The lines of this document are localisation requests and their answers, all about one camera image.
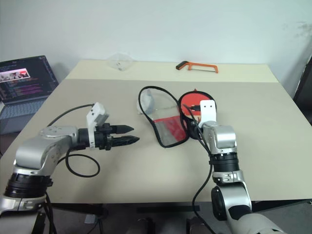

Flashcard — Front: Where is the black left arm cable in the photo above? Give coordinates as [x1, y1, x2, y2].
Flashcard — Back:
[46, 104, 101, 177]

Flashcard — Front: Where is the clear plastic bag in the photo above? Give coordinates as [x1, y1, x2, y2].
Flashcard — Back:
[106, 54, 134, 72]

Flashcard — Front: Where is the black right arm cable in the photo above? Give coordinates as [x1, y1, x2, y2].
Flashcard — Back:
[182, 103, 215, 234]

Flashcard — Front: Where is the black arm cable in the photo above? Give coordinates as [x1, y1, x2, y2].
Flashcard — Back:
[182, 103, 215, 234]
[46, 104, 101, 177]

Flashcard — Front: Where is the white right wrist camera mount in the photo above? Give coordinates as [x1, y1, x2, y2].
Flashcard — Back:
[197, 99, 218, 129]

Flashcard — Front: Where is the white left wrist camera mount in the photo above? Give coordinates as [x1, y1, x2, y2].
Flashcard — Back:
[85, 102, 111, 149]

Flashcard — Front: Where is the open grey laptop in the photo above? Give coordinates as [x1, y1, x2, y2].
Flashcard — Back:
[0, 55, 59, 135]

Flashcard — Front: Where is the transparent black-edged paddle case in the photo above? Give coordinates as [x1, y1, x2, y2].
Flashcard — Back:
[138, 85, 190, 149]

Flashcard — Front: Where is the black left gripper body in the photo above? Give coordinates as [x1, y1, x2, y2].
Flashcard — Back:
[93, 123, 114, 152]

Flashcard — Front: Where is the orange hacksaw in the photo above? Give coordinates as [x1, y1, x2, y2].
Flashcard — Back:
[175, 61, 219, 74]

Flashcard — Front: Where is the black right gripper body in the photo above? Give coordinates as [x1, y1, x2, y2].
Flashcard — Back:
[187, 119, 204, 141]

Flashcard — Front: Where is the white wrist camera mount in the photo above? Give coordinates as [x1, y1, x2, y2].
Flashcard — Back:
[85, 102, 111, 149]
[197, 99, 218, 129]

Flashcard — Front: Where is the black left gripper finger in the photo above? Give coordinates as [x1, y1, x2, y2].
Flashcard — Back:
[111, 124, 135, 135]
[111, 135, 140, 147]

